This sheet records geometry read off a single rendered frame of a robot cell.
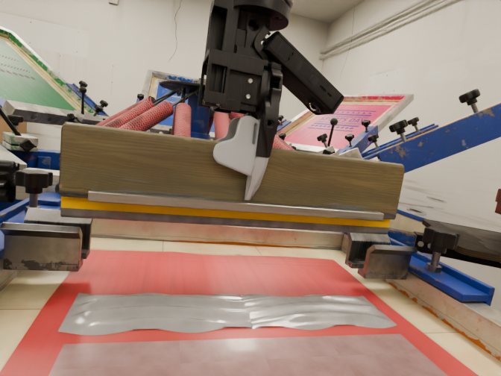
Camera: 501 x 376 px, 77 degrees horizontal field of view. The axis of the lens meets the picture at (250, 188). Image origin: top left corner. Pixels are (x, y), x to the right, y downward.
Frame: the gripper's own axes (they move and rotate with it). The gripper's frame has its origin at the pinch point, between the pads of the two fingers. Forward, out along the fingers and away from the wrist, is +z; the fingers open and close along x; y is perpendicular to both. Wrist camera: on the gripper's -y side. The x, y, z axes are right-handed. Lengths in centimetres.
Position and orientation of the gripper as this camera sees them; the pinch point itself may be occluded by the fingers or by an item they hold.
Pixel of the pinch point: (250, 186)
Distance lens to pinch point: 38.3
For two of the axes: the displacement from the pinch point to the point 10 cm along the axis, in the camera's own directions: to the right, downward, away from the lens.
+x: 2.5, 1.7, -9.5
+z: -1.5, 9.8, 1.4
